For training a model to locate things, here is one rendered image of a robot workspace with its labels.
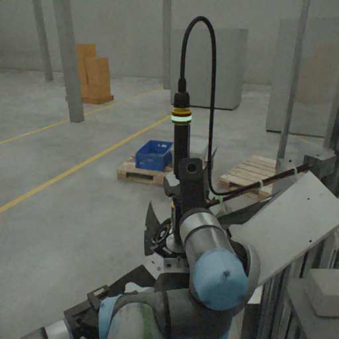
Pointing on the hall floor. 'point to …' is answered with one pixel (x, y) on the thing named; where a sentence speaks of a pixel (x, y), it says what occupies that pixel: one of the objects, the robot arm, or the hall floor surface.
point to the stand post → (271, 304)
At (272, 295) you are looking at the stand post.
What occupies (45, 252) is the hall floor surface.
